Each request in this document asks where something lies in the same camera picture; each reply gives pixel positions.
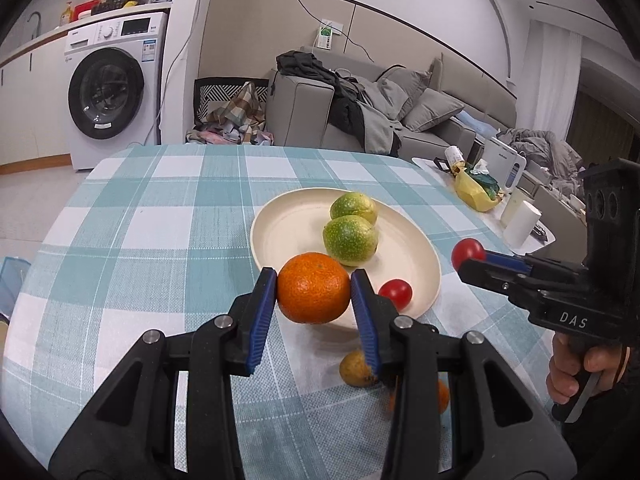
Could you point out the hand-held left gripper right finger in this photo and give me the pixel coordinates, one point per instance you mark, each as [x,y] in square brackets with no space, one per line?
[365,320]

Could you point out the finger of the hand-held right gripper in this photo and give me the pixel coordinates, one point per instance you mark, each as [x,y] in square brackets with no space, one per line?
[500,277]
[505,258]

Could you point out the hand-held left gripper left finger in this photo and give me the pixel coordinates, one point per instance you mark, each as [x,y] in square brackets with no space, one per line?
[262,320]

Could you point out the red cherry tomato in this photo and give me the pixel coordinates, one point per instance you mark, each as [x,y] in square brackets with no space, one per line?
[396,294]
[467,251]

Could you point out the brown longan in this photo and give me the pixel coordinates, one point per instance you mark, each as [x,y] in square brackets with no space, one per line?
[355,367]

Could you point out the orange mandarin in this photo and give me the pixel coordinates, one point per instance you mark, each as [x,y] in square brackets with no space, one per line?
[313,287]
[443,396]

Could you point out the yellow-green round fruit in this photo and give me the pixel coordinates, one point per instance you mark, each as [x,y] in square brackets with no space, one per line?
[353,207]
[350,240]

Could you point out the cream round plate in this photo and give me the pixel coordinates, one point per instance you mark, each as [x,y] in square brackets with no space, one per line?
[295,230]

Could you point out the person's right forearm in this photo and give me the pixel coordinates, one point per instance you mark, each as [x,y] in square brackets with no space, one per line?
[605,430]

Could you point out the person's right hand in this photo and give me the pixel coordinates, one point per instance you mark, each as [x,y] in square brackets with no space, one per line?
[560,375]

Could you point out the white cylindrical cup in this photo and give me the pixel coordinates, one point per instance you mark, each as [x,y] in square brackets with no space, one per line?
[520,222]

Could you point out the yellow plastic bag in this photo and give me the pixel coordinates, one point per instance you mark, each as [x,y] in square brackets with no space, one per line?
[472,192]

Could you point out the white tabletop appliance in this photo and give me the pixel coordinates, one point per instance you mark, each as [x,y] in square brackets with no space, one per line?
[505,165]

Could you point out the white tissue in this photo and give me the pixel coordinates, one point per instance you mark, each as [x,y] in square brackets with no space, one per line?
[481,166]

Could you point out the white marble side table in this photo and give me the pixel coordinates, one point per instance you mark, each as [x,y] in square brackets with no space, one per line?
[440,175]

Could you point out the white can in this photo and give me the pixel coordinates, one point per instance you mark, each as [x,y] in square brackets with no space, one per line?
[455,157]

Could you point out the grey blanket pile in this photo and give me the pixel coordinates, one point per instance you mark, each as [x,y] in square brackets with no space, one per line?
[545,152]

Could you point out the grey cushion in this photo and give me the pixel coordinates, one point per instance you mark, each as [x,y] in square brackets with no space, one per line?
[405,87]
[432,112]

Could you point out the clothes heap on floor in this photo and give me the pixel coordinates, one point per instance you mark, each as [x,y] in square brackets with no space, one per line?
[230,136]

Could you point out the white curtain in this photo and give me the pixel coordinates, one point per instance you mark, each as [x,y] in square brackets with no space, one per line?
[552,70]

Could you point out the grey sofa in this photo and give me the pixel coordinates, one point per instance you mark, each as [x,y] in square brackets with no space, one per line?
[300,115]

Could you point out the dark clothes pile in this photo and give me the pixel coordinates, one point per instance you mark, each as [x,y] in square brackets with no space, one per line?
[355,110]

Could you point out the plaid cloth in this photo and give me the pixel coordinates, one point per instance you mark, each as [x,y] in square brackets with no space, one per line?
[240,107]

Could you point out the black patterned laundry basket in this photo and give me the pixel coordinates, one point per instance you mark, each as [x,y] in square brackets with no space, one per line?
[210,92]

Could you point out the light blue plastic bag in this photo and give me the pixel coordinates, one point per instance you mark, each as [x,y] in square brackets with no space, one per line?
[12,285]

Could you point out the white washing machine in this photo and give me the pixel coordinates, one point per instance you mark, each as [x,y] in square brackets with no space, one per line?
[115,85]

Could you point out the white lower kitchen cabinets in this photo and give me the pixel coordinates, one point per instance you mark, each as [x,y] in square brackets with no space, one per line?
[35,110]

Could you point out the red box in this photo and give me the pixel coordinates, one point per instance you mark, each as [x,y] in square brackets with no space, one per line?
[87,10]

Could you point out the yellow soap bottle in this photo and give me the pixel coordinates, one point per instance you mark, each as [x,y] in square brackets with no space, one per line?
[66,15]

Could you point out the curved kitchen faucet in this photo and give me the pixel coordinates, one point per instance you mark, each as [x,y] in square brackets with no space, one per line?
[39,22]

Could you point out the white green wall device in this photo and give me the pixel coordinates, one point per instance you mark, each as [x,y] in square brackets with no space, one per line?
[327,35]

